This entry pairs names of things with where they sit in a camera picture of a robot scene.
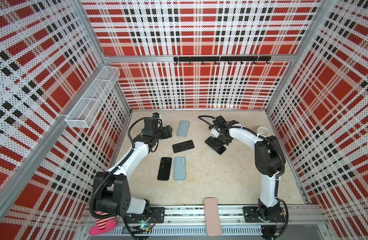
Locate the black phone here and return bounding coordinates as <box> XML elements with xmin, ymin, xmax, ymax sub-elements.
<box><xmin>157</xmin><ymin>157</ymin><xmax>172</xmax><ymax>181</ymax></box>
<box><xmin>204</xmin><ymin>136</ymin><xmax>227</xmax><ymax>156</ymax></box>

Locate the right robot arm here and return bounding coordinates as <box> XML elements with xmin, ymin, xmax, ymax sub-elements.
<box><xmin>198</xmin><ymin>115</ymin><xmax>286</xmax><ymax>222</ymax></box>

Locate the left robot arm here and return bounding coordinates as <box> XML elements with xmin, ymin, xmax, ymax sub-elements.
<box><xmin>89</xmin><ymin>113</ymin><xmax>173</xmax><ymax>222</ymax></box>

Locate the white mug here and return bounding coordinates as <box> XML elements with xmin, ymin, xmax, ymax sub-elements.
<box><xmin>257</xmin><ymin>126</ymin><xmax>271</xmax><ymax>137</ymax></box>

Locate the pink plush toy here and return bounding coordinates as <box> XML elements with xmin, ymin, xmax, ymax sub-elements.
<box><xmin>88</xmin><ymin>212</ymin><xmax>117</xmax><ymax>236</ymax></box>

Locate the white wire basket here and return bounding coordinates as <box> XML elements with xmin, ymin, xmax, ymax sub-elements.
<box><xmin>65</xmin><ymin>66</ymin><xmax>120</xmax><ymax>129</ymax></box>

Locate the black hook rail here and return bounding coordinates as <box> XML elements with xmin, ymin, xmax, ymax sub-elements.
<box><xmin>173</xmin><ymin>56</ymin><xmax>272</xmax><ymax>63</ymax></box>

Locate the pink phone on rail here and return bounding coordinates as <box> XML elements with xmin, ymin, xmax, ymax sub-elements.
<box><xmin>204</xmin><ymin>198</ymin><xmax>222</xmax><ymax>237</ymax></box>

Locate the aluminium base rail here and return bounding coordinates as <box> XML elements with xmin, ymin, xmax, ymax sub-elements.
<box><xmin>78</xmin><ymin>203</ymin><xmax>329</xmax><ymax>238</ymax></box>

